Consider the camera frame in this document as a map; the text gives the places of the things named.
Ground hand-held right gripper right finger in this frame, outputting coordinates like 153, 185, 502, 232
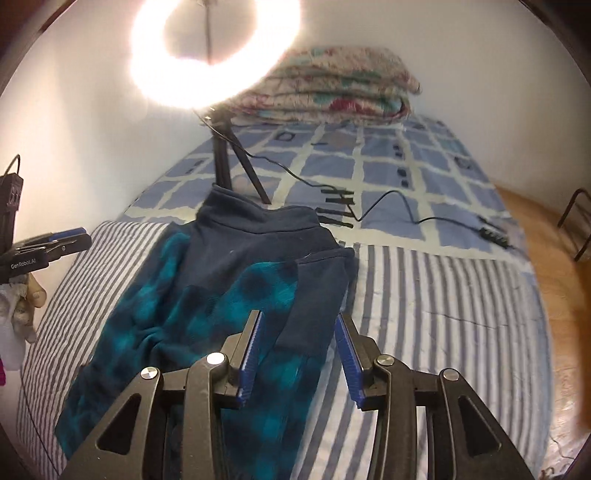
335, 314, 532, 480

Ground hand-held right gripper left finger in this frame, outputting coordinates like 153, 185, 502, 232
58, 310, 265, 480

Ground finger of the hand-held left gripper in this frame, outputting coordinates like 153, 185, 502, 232
44, 233, 93, 259
44, 227, 88, 245

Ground teal plaid fleece jacket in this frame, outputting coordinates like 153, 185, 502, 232
54, 184, 358, 480

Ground black clothes rack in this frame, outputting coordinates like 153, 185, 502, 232
556, 187, 591, 264

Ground person's left hand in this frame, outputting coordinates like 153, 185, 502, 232
0, 272, 48, 370

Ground bed with striped sheet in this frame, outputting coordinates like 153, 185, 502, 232
16, 220, 555, 480

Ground black tripod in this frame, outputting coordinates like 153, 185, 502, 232
196, 105, 273, 206

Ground black power strip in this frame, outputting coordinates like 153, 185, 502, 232
477, 216, 522, 252

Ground folded floral quilt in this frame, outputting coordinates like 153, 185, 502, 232
226, 45, 422, 126

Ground white ring light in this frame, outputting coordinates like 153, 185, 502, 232
128, 0, 303, 112

